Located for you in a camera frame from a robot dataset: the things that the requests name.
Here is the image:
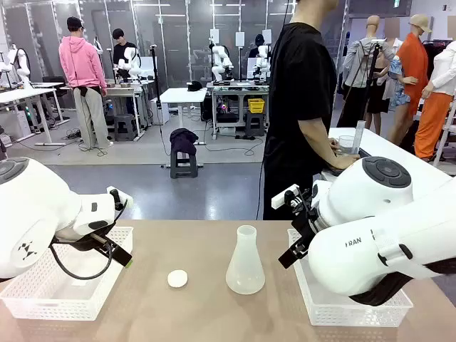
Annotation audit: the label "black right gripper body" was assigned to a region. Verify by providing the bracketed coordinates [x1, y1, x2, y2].
[290, 209, 321, 251]

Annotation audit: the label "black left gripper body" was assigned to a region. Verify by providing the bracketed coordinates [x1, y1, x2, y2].
[56, 230, 118, 252]

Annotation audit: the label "translucent plastic conical flask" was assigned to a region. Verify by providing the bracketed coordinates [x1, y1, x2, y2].
[225, 224, 266, 295]

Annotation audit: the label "white round flask cap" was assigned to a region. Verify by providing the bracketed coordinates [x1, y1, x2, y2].
[167, 269, 189, 288]

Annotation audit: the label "white perforated plastic basket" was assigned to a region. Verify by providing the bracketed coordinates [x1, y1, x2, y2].
[0, 226, 135, 321]
[286, 227, 414, 328]

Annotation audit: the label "clear plastic beaker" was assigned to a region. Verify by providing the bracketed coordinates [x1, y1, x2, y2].
[338, 135, 357, 155]

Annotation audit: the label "clear plastic graduated cylinder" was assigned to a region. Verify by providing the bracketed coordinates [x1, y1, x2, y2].
[354, 120, 366, 156]

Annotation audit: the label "person's right forearm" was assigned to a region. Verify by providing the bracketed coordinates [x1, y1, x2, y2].
[297, 119, 343, 169]

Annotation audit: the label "person's right hand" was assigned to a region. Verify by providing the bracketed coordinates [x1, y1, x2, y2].
[329, 155, 361, 170]

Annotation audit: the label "grey plastic step stool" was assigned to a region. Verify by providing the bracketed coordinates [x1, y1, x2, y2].
[113, 114, 138, 142]
[244, 112, 266, 138]
[170, 149, 199, 180]

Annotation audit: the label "dark crumpled cloth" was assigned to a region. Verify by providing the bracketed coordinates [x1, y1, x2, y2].
[169, 128, 200, 156]

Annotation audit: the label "person in black t-shirt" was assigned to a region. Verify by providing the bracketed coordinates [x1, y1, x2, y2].
[262, 0, 339, 221]

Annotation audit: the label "long white desk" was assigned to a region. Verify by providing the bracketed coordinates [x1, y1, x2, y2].
[0, 87, 67, 147]

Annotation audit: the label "black tripod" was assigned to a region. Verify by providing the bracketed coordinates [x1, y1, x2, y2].
[336, 38, 385, 129]

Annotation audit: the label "white standing desk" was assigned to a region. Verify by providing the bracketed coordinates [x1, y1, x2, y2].
[160, 87, 208, 146]

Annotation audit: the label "figure in blue floral dress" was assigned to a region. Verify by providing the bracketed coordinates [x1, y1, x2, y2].
[383, 17, 418, 108]

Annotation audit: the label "mannequin in grey shirt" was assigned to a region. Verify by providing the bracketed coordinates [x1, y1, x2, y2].
[341, 16, 396, 133]

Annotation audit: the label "person in pink hoodie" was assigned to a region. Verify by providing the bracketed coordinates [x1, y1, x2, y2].
[58, 16, 114, 150]

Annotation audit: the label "mannequin white top orange trousers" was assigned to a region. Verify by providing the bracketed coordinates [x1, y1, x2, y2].
[415, 37, 456, 161]

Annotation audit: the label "mannequin in orange dress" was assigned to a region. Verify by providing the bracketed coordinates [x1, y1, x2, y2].
[386, 14, 434, 144]

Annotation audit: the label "background person black clothes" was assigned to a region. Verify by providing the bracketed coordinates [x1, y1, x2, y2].
[248, 33, 272, 60]

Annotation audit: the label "background person black t-shirt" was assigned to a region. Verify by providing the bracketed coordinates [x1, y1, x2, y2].
[112, 28, 142, 117]

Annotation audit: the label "black left arm hose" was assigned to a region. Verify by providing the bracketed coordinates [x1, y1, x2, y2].
[49, 199, 128, 281]

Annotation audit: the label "black arm hose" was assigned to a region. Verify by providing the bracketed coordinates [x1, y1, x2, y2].
[348, 263, 416, 307]
[49, 199, 128, 281]

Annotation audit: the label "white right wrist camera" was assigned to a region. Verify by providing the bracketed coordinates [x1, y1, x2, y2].
[271, 184, 299, 209]

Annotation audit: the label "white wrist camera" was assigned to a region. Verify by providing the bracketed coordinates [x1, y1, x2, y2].
[106, 185, 135, 209]
[271, 184, 299, 209]

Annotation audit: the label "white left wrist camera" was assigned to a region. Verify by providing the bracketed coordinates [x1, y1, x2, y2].
[106, 185, 135, 209]

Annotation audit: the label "black floor cable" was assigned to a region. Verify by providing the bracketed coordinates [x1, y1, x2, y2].
[204, 137, 266, 157]

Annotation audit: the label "black right arm hose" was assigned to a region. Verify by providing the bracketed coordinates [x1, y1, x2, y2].
[348, 263, 416, 307]

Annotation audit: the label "black camera stand pole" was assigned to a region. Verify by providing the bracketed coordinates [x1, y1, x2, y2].
[150, 44, 162, 125]

